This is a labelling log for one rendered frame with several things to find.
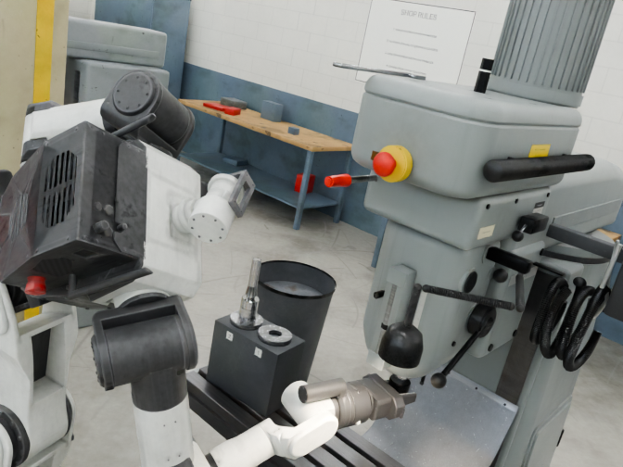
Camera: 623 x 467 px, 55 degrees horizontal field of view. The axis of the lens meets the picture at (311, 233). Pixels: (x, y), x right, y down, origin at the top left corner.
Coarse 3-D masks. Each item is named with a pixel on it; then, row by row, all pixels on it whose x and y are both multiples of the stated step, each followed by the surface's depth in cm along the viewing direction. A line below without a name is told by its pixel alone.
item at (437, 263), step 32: (384, 256) 119; (416, 256) 114; (448, 256) 110; (480, 256) 114; (384, 288) 120; (448, 288) 112; (480, 288) 120; (416, 320) 116; (448, 320) 115; (448, 352) 119
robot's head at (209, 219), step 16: (224, 176) 102; (208, 192) 101; (224, 192) 99; (240, 192) 103; (192, 208) 101; (208, 208) 95; (224, 208) 97; (192, 224) 97; (208, 224) 96; (224, 224) 95; (208, 240) 98
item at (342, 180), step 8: (328, 176) 104; (336, 176) 104; (344, 176) 106; (352, 176) 109; (360, 176) 110; (368, 176) 112; (376, 176) 113; (328, 184) 103; (336, 184) 104; (344, 184) 106
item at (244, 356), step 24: (216, 336) 161; (240, 336) 155; (264, 336) 154; (288, 336) 156; (216, 360) 162; (240, 360) 157; (264, 360) 152; (288, 360) 154; (216, 384) 164; (240, 384) 158; (264, 384) 153; (288, 384) 159; (264, 408) 154
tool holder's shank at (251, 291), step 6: (258, 258) 157; (252, 264) 156; (258, 264) 155; (252, 270) 156; (258, 270) 156; (252, 276) 156; (258, 276) 157; (252, 282) 157; (252, 288) 157; (246, 294) 158; (252, 294) 158
